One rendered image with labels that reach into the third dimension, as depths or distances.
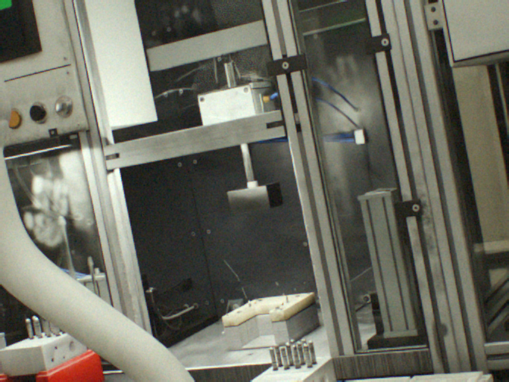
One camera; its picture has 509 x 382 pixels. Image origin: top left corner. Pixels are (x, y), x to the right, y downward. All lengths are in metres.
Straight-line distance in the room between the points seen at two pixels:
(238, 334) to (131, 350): 0.73
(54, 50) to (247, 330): 0.64
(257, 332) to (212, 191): 0.41
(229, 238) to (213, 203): 0.09
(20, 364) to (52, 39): 0.59
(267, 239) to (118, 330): 1.03
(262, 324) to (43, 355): 0.44
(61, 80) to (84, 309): 0.75
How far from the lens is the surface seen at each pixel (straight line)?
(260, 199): 1.92
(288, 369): 1.61
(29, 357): 1.82
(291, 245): 2.19
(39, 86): 1.93
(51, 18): 1.91
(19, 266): 1.25
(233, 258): 2.25
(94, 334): 1.22
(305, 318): 1.94
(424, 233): 1.63
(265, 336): 1.98
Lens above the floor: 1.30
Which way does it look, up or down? 3 degrees down
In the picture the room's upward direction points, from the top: 11 degrees counter-clockwise
